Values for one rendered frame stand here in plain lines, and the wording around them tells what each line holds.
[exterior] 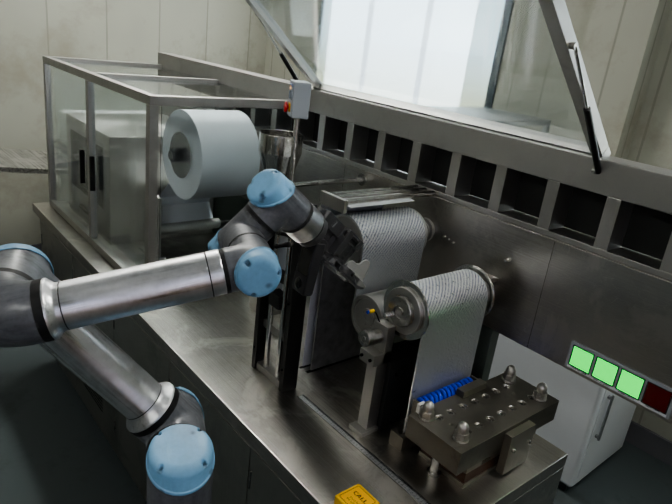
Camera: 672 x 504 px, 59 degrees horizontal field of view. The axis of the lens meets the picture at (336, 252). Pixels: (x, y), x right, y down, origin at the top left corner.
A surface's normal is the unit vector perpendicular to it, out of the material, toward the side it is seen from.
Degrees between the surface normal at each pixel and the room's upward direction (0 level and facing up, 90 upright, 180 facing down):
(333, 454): 0
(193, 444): 7
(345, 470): 0
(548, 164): 90
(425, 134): 90
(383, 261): 92
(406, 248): 92
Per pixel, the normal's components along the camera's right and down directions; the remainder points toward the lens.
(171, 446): 0.16, -0.88
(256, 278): 0.31, 0.37
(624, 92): -0.76, 0.14
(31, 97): 0.65, 0.33
